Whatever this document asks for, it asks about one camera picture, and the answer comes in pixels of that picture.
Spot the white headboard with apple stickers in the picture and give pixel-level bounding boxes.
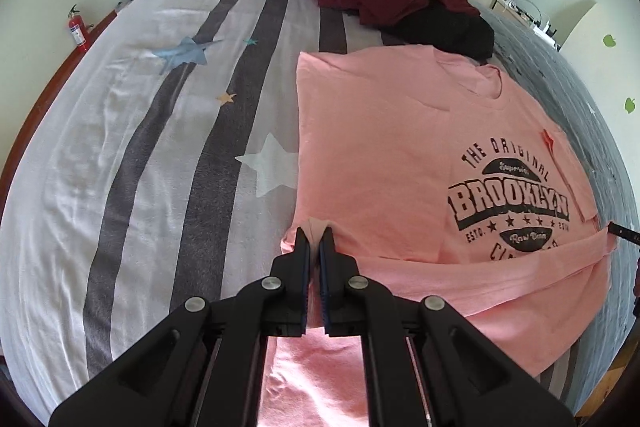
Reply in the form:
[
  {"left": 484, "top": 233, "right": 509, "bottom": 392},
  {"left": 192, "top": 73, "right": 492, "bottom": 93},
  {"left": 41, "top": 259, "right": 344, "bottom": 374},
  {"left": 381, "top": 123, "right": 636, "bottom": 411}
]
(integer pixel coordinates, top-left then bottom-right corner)
[{"left": 560, "top": 0, "right": 640, "bottom": 188}]

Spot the cream nightstand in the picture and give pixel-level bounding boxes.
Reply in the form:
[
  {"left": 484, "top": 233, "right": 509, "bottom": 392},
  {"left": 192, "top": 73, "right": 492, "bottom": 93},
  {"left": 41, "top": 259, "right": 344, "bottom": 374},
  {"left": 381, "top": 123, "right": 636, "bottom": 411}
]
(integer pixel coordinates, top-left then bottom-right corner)
[{"left": 490, "top": 0, "right": 558, "bottom": 48}]

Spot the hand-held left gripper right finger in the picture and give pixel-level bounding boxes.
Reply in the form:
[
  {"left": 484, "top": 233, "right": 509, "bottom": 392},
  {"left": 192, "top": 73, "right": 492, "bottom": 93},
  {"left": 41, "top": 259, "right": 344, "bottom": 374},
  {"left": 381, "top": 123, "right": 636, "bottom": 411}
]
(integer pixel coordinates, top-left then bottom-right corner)
[{"left": 319, "top": 227, "right": 576, "bottom": 427}]

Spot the bed with striped star sheet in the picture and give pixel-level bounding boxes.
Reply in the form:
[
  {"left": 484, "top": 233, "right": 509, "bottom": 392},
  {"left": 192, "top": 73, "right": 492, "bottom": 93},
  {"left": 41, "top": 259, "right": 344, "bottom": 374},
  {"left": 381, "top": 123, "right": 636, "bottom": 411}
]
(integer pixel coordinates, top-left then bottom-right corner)
[{"left": 0, "top": 0, "right": 640, "bottom": 418}]

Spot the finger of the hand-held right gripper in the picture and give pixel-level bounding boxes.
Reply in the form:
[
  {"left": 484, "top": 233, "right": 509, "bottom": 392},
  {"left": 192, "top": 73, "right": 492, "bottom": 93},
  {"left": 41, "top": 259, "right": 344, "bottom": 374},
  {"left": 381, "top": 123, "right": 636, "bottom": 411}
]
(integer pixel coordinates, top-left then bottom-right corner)
[{"left": 607, "top": 221, "right": 640, "bottom": 242}]

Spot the red fire extinguisher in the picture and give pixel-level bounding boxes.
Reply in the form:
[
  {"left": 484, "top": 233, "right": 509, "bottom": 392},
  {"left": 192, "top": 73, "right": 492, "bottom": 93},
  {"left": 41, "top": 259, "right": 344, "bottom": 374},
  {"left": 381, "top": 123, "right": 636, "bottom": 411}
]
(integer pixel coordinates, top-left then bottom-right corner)
[{"left": 67, "top": 4, "right": 91, "bottom": 52}]

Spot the black garment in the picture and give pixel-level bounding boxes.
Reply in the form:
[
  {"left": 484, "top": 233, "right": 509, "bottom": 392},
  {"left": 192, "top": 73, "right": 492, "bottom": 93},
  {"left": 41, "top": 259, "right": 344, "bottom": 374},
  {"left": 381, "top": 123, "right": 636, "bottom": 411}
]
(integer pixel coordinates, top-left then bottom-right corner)
[{"left": 380, "top": 2, "right": 496, "bottom": 62}]

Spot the pink printed t-shirt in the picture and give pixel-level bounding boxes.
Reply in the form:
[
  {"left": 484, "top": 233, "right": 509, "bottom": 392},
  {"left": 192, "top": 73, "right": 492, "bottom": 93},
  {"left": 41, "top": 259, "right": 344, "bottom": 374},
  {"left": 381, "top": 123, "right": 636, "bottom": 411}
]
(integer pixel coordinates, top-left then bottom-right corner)
[{"left": 257, "top": 44, "right": 616, "bottom": 427}]

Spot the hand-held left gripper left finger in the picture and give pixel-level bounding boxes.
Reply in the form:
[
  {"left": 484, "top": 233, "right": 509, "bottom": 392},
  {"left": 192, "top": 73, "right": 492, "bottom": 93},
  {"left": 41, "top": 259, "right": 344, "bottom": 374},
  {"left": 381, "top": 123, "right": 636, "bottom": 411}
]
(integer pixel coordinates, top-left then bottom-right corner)
[{"left": 49, "top": 227, "right": 312, "bottom": 427}]

